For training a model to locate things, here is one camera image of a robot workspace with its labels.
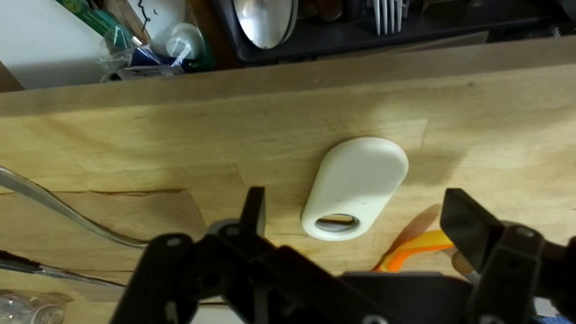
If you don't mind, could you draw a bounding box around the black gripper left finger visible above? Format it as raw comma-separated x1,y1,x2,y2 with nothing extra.
110,185,375,324

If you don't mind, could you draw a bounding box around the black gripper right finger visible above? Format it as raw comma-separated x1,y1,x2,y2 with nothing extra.
440,187,576,324

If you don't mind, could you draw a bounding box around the white oval bottle opener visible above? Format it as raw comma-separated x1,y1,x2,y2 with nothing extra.
299,135,411,243

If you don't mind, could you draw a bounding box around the wooden drawer with steel front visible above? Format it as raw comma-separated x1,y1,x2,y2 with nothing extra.
0,0,576,119

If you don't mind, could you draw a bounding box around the orange peeler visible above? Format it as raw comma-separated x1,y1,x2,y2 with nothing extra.
373,203,458,275

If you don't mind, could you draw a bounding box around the clear crinkled plastic item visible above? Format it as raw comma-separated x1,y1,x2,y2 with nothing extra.
0,290,76,324

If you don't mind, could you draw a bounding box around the dark grey cutlery tray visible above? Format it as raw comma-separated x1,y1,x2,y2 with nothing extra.
218,0,569,63

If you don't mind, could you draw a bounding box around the silver spoon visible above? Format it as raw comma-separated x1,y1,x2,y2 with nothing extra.
231,0,301,52

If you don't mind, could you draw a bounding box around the silver fork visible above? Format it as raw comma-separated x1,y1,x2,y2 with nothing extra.
371,0,411,36

